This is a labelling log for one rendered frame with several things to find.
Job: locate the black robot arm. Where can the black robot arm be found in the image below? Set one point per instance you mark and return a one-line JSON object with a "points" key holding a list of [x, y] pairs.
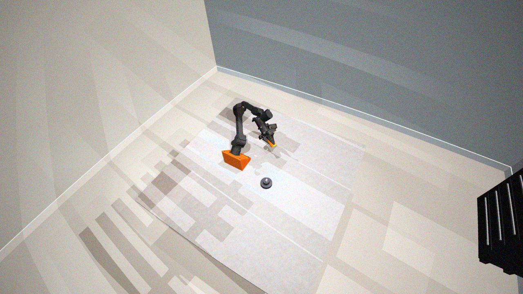
{"points": [[238, 110]]}

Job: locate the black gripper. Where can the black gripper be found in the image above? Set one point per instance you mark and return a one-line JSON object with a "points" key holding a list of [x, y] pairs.
{"points": [[266, 133]]}

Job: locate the dark grey round pedestal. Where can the dark grey round pedestal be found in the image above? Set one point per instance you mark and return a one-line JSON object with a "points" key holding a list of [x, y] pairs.
{"points": [[266, 183]]}

